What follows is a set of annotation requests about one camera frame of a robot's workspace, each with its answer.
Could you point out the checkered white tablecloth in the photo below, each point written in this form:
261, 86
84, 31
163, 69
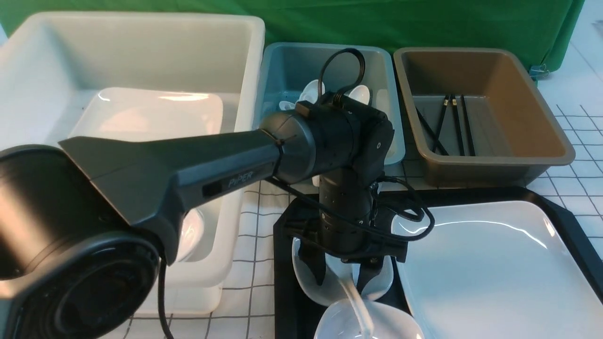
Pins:
242, 307

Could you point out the brown plastic bin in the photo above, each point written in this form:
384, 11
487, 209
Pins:
516, 136

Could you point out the white square rice plate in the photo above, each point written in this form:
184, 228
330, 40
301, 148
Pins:
498, 270

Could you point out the teal plastic bin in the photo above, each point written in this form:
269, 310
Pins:
288, 67

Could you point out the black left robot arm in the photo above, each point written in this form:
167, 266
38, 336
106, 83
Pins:
89, 226

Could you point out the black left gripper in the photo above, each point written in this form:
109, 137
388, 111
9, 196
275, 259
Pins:
346, 220

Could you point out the white spoon pile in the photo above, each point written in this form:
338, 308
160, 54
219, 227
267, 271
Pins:
360, 93

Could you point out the green backdrop cloth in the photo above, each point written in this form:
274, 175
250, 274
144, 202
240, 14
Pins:
538, 32

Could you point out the black chopstick gold tip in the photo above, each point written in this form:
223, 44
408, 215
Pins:
457, 124

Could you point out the metal binder clip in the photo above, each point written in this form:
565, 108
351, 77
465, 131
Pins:
539, 72

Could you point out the large white plastic tub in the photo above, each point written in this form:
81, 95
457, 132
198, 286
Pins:
57, 63

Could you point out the black chopstick in bin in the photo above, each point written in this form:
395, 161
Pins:
468, 130

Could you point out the small white square dish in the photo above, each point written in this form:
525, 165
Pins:
331, 291

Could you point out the white square bowl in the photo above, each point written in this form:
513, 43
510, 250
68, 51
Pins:
339, 322

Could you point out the white square plate in tub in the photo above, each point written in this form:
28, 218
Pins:
139, 115

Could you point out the white ceramic soup spoon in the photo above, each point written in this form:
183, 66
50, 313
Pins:
357, 304

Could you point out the white bowl in tub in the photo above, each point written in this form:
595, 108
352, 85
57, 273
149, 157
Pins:
192, 230

